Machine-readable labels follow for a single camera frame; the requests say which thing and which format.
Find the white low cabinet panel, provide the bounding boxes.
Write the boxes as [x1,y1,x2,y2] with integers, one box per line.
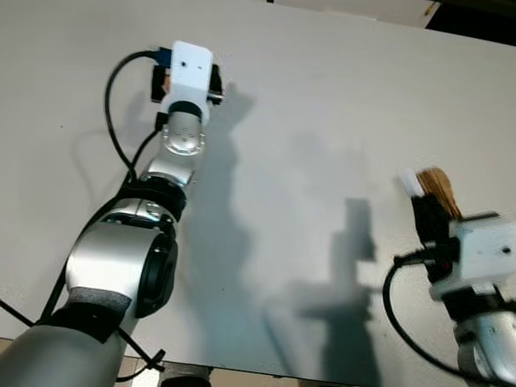
[270,0,442,28]

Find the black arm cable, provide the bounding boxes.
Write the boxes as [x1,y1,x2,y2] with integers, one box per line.
[103,50,174,188]
[382,248,489,386]

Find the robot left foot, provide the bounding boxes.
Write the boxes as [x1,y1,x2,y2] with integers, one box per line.
[159,364,214,387]

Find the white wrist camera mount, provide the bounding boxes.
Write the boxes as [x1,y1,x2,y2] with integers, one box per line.
[430,213,516,302]
[158,40,215,110]

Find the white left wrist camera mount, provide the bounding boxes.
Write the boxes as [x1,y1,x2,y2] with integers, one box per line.
[158,40,215,110]

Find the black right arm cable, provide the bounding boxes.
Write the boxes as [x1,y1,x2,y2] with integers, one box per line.
[382,248,489,386]

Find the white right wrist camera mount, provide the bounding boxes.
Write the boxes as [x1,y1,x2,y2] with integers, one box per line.
[430,213,516,302]

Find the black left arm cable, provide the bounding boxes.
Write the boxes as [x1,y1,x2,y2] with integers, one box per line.
[103,50,174,188]

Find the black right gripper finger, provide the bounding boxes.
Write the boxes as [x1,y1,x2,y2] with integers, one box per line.
[412,193,457,241]

